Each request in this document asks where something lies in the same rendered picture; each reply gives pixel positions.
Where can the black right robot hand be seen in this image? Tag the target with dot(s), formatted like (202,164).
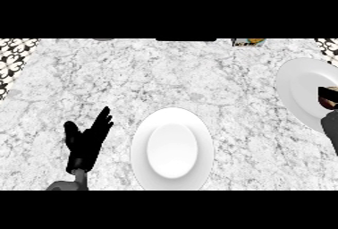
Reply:
(331,128)

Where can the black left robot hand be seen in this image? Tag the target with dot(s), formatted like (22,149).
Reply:
(86,143)

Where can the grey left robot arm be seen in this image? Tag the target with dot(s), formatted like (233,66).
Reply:
(80,179)

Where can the chocolate cupcake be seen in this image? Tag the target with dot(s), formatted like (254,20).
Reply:
(329,97)

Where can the white oval plate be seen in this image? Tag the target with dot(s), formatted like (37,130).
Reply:
(171,150)
(303,86)

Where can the colourful printed box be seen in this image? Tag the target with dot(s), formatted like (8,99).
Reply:
(248,42)

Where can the grey round object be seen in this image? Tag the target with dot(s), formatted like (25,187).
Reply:
(103,39)

